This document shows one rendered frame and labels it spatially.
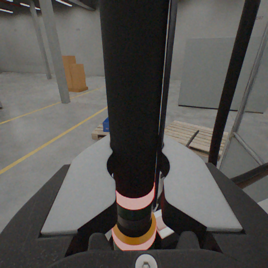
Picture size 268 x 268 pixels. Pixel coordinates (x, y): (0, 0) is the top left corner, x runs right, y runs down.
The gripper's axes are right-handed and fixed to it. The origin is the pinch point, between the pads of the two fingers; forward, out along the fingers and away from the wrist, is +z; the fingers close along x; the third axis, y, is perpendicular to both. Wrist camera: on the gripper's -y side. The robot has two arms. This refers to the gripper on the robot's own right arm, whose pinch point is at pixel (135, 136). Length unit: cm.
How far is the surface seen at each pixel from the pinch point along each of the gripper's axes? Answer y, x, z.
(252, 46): -24, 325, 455
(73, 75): 83, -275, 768
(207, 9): -239, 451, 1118
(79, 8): -304, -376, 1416
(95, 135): 146, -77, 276
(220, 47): -23, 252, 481
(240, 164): 72, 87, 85
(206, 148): 141, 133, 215
